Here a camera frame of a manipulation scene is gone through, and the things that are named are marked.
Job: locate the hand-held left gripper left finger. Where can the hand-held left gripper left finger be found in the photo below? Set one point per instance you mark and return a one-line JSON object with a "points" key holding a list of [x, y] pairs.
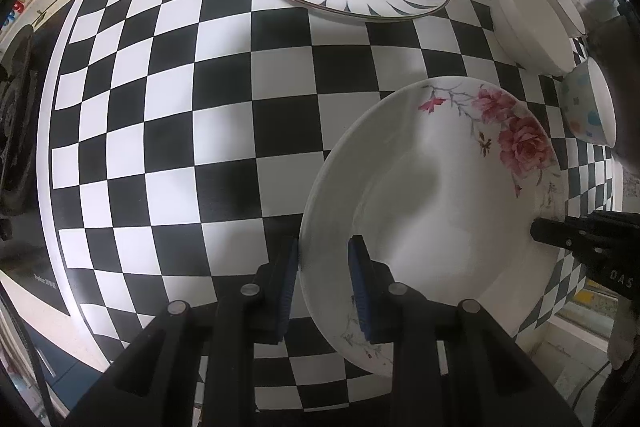
{"points": [[290, 289]]}

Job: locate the plain white bowl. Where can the plain white bowl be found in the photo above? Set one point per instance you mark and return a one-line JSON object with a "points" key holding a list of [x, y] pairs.
{"points": [[530, 32]]}

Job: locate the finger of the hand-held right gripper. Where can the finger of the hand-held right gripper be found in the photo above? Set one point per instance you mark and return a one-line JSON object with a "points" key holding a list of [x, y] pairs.
{"points": [[560, 232]]}

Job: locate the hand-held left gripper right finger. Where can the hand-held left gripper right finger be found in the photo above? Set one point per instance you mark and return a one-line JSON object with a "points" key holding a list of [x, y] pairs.
{"points": [[360, 294]]}

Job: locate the white bowl with blue dots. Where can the white bowl with blue dots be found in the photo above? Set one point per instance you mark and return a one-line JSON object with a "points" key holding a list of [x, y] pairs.
{"points": [[582, 107]]}

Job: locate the black and white checkered mat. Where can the black and white checkered mat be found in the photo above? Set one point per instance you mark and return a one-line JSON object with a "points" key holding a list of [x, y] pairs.
{"points": [[175, 107]]}

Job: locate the black gas stove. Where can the black gas stove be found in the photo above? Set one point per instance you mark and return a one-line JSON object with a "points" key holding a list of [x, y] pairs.
{"points": [[15, 132]]}

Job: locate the pink floral bowl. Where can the pink floral bowl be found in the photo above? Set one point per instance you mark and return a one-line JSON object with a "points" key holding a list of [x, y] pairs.
{"points": [[562, 4]]}

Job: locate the white plate with pink roses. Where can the white plate with pink roses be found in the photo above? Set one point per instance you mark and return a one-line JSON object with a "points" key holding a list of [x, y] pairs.
{"points": [[440, 207]]}

